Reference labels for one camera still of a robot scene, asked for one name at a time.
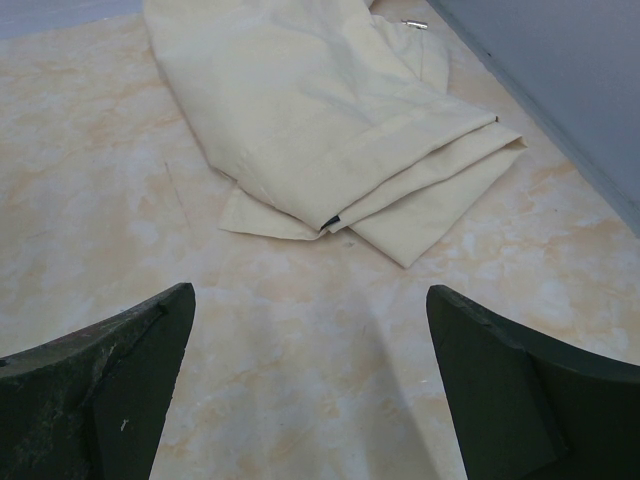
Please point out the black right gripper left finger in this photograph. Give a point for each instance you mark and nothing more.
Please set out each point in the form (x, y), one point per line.
(93, 403)

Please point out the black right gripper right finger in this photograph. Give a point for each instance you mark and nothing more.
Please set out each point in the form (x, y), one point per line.
(528, 406)

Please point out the cream folded cloth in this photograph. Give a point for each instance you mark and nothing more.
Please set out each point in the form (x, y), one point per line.
(328, 117)

